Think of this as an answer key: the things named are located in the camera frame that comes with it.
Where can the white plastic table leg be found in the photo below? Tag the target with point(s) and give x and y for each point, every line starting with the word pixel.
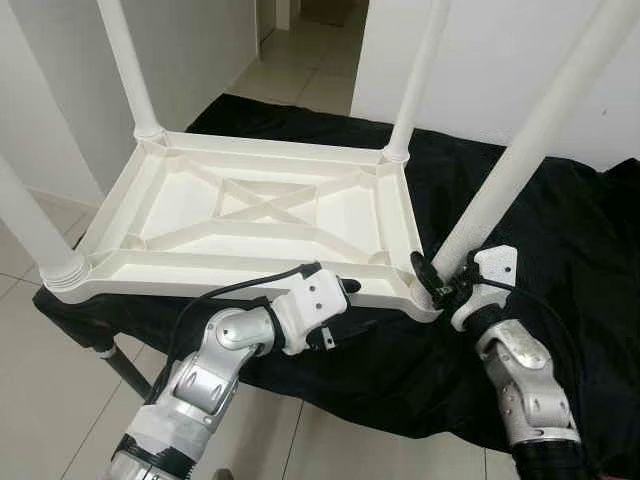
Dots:
pixel 540 130
pixel 130 70
pixel 35 235
pixel 418 70

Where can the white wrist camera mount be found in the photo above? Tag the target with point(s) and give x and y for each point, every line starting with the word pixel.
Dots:
pixel 495 265
pixel 315 298

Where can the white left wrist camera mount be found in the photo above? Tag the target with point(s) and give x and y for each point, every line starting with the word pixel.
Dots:
pixel 315 298

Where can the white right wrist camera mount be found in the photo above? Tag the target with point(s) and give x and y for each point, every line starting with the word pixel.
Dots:
pixel 495 265

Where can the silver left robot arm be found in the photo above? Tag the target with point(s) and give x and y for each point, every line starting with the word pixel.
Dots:
pixel 210 375

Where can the grey robot left foot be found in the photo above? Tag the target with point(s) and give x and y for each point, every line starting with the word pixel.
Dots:
pixel 222 475

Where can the white plastic table top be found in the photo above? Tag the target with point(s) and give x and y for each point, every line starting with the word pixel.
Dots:
pixel 170 205

